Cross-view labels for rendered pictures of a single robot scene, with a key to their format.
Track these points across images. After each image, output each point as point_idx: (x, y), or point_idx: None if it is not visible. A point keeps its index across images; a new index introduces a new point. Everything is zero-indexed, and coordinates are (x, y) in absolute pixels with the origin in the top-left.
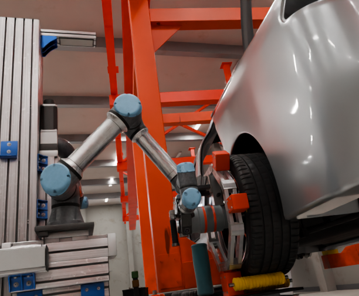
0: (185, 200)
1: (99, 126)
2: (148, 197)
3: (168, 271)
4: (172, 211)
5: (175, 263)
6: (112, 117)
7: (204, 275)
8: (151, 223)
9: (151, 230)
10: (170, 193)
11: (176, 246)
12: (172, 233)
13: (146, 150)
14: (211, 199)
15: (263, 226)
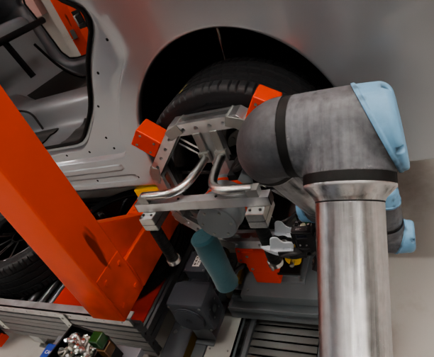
0: (413, 250)
1: (371, 244)
2: None
3: (120, 285)
4: (154, 217)
5: (121, 269)
6: (388, 192)
7: (229, 268)
8: (42, 241)
9: (34, 248)
10: (56, 167)
11: (110, 245)
12: (167, 249)
13: (302, 189)
14: (171, 155)
15: None
